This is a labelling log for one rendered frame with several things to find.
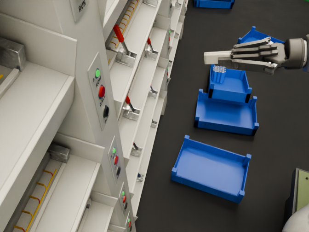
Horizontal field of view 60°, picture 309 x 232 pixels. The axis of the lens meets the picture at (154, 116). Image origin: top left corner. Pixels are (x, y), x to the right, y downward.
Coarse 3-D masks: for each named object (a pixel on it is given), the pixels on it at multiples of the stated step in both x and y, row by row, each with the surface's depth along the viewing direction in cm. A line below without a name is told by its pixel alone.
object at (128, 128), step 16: (160, 16) 99; (160, 32) 101; (144, 48) 93; (160, 48) 95; (144, 64) 88; (144, 80) 84; (144, 96) 80; (128, 128) 71; (128, 144) 69; (128, 160) 61
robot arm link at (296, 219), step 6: (300, 210) 68; (306, 210) 66; (294, 216) 66; (300, 216) 65; (306, 216) 64; (288, 222) 67; (294, 222) 64; (300, 222) 63; (306, 222) 62; (288, 228) 65; (294, 228) 63; (300, 228) 62; (306, 228) 61
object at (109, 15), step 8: (104, 0) 32; (112, 0) 40; (120, 0) 42; (104, 8) 33; (112, 8) 39; (120, 8) 45; (104, 16) 34; (112, 16) 40; (104, 24) 36; (112, 24) 42; (104, 32) 38; (104, 40) 40
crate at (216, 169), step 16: (192, 144) 126; (192, 160) 123; (208, 160) 123; (224, 160) 123; (240, 160) 122; (176, 176) 114; (192, 176) 118; (208, 176) 118; (224, 176) 118; (240, 176) 118; (208, 192) 113; (224, 192) 108; (240, 192) 105
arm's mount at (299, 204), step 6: (300, 174) 96; (306, 174) 96; (300, 180) 95; (306, 180) 95; (300, 186) 93; (306, 186) 93; (300, 192) 91; (306, 192) 92; (300, 198) 90; (306, 198) 90; (300, 204) 88; (306, 204) 89
